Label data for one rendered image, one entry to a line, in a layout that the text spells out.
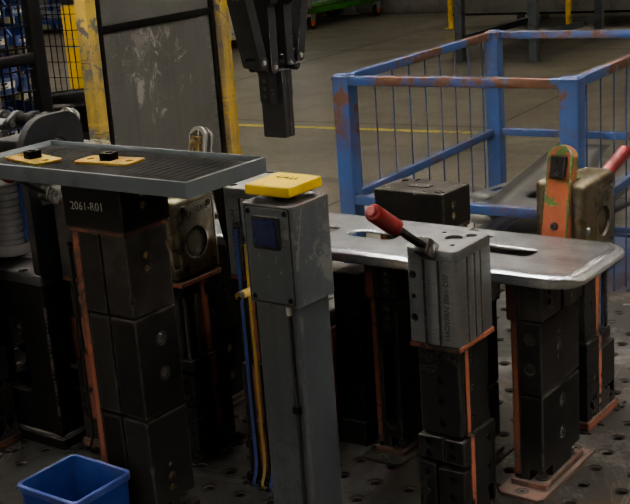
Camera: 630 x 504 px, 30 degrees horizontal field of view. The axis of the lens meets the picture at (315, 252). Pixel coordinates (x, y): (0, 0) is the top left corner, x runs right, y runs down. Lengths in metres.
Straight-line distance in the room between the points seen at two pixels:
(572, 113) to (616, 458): 1.83
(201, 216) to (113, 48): 3.30
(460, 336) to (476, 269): 0.08
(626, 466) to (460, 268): 0.43
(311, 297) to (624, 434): 0.62
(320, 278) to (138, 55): 3.79
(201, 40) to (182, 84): 0.24
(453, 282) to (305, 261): 0.18
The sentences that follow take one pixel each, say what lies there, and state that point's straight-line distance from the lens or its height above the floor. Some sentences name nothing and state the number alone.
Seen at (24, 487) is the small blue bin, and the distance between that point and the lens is 1.49.
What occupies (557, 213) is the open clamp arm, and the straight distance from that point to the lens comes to 1.61.
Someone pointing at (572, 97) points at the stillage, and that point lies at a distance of 3.34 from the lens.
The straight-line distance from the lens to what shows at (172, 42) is 5.20.
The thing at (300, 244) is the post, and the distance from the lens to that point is 1.23.
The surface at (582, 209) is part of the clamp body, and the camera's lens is 1.61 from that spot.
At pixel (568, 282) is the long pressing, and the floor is 1.00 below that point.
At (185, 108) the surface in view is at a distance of 5.28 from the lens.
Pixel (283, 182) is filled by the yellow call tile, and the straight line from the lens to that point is 1.24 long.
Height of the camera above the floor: 1.43
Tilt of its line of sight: 16 degrees down
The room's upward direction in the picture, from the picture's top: 4 degrees counter-clockwise
